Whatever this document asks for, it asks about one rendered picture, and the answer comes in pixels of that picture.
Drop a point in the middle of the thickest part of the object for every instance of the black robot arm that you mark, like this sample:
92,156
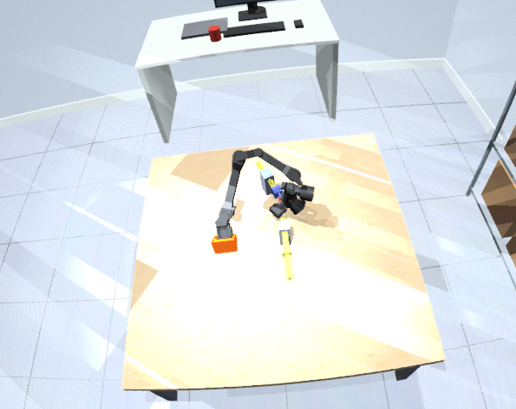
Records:
222,226

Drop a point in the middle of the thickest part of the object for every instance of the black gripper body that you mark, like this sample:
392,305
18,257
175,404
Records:
278,210

